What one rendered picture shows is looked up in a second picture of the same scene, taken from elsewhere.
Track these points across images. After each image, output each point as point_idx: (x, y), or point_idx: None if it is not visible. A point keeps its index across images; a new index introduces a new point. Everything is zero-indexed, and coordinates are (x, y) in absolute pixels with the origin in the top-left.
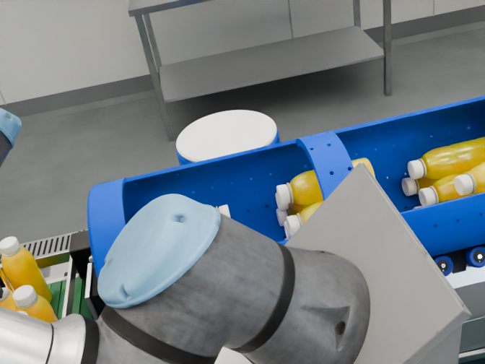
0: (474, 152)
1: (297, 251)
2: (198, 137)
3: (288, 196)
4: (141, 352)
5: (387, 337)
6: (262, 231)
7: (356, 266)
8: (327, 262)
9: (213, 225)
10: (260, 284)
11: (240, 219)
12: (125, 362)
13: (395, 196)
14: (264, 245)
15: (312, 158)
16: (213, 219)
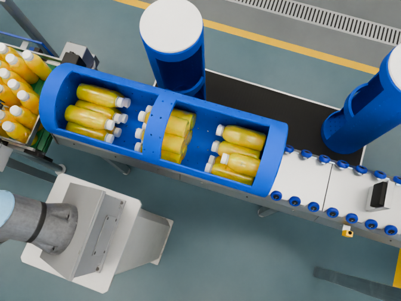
0: (247, 143)
1: (50, 220)
2: (155, 17)
3: (141, 120)
4: None
5: (62, 261)
6: (145, 107)
7: (76, 228)
8: (59, 228)
9: (2, 222)
10: (19, 236)
11: (137, 97)
12: None
13: (216, 126)
14: (28, 224)
15: (147, 122)
16: (4, 218)
